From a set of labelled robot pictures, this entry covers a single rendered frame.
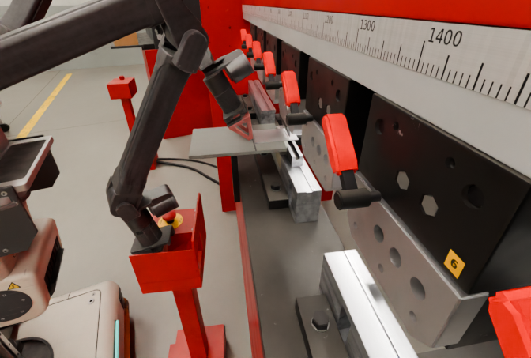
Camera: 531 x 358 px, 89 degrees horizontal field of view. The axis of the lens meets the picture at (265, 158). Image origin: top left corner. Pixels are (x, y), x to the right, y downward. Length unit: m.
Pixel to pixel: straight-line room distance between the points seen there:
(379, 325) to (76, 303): 1.25
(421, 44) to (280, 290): 0.47
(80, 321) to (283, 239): 0.98
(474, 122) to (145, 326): 1.58
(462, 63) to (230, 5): 1.44
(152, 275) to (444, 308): 0.70
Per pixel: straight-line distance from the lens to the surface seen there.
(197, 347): 1.28
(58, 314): 1.49
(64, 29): 0.50
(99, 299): 1.45
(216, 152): 0.74
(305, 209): 0.67
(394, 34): 0.26
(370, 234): 0.30
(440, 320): 0.25
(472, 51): 0.20
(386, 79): 0.26
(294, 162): 0.72
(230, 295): 1.62
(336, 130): 0.28
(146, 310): 1.69
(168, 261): 0.78
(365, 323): 0.45
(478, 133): 0.20
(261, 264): 0.61
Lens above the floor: 1.35
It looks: 30 degrees down
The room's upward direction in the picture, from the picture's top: straight up
